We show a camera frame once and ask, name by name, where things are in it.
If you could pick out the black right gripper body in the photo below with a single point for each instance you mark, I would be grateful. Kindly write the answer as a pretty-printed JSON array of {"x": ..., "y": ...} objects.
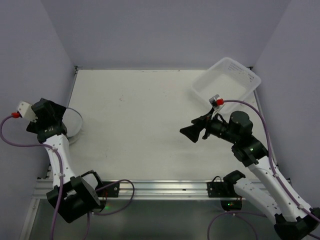
[{"x": 205, "y": 127}]

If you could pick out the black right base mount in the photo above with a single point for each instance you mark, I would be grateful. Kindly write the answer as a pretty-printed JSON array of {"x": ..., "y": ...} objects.
[{"x": 229, "y": 200}]

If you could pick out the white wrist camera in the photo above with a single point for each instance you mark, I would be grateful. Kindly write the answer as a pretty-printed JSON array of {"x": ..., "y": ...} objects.
[
  {"x": 217, "y": 103},
  {"x": 26, "y": 112}
]

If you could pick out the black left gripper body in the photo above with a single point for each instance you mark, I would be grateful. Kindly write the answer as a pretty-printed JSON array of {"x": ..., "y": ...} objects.
[{"x": 35, "y": 127}]

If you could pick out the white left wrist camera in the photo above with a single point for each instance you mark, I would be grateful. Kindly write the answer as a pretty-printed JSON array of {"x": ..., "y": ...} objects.
[{"x": 26, "y": 112}]

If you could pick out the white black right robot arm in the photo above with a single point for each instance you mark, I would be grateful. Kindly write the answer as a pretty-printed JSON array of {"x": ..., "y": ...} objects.
[{"x": 291, "y": 216}]

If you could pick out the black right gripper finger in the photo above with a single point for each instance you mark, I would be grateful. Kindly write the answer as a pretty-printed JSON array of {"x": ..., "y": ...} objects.
[
  {"x": 202, "y": 120},
  {"x": 192, "y": 132}
]

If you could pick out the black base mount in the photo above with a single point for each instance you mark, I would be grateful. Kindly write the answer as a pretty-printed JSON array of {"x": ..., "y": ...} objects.
[
  {"x": 112, "y": 191},
  {"x": 229, "y": 200}
]

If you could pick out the white plastic basket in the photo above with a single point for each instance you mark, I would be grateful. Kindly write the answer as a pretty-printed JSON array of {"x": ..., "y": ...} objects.
[{"x": 227, "y": 78}]

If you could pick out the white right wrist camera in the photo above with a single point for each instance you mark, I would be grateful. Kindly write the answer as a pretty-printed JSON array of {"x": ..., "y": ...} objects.
[{"x": 217, "y": 103}]

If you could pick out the white mesh laundry bag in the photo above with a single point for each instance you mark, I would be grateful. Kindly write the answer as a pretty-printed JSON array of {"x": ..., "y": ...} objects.
[{"x": 73, "y": 121}]

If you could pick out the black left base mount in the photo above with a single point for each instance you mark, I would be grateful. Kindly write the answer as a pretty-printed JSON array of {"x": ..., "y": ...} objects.
[{"x": 112, "y": 191}]

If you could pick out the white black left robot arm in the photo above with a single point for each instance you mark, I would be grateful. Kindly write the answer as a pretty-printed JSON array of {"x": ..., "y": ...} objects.
[{"x": 73, "y": 195}]

